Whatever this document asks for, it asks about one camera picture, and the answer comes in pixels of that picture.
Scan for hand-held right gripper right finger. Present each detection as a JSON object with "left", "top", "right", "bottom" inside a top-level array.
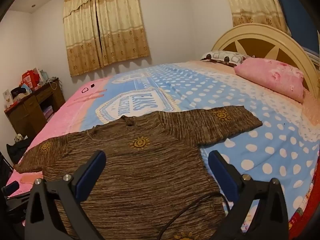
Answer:
[{"left": 208, "top": 150, "right": 290, "bottom": 240}]

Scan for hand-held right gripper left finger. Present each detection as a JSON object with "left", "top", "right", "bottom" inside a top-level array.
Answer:
[{"left": 24, "top": 150, "right": 107, "bottom": 240}]

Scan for brown striped shirt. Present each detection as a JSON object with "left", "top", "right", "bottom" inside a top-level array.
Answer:
[{"left": 13, "top": 105, "right": 263, "bottom": 240}]

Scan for black bag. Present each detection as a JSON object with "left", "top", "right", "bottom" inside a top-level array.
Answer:
[{"left": 6, "top": 134, "right": 32, "bottom": 165}]

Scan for dark blue object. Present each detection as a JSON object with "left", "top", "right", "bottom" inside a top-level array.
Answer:
[{"left": 4, "top": 182, "right": 20, "bottom": 196}]

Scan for brown wooden desk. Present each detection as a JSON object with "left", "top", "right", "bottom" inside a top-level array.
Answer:
[{"left": 4, "top": 77, "right": 66, "bottom": 137}]

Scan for pink and blue printed blanket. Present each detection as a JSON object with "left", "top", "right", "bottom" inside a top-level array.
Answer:
[{"left": 5, "top": 60, "right": 320, "bottom": 240}]

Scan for dark hat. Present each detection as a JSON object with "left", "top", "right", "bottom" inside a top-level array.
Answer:
[{"left": 12, "top": 86, "right": 32, "bottom": 100}]

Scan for pink pillow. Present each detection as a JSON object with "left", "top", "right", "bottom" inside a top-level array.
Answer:
[{"left": 234, "top": 57, "right": 306, "bottom": 103}]

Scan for white card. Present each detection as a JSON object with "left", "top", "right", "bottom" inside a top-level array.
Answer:
[{"left": 2, "top": 89, "right": 13, "bottom": 109}]

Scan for red bag on desk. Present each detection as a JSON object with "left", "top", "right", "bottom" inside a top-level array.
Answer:
[{"left": 21, "top": 69, "right": 40, "bottom": 87}]

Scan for white and brown patterned pillow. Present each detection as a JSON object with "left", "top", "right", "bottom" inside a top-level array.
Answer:
[{"left": 200, "top": 51, "right": 250, "bottom": 67}]

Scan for wide beige patterned curtain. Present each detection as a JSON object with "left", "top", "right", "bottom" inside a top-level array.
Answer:
[{"left": 62, "top": 0, "right": 151, "bottom": 77}]

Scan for cream wooden headboard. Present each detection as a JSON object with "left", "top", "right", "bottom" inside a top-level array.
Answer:
[{"left": 211, "top": 23, "right": 320, "bottom": 98}]

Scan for narrow beige patterned curtain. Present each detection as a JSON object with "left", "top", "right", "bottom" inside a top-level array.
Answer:
[{"left": 223, "top": 0, "right": 292, "bottom": 36}]

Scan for black cable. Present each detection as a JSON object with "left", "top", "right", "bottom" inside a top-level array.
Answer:
[{"left": 156, "top": 191, "right": 230, "bottom": 240}]

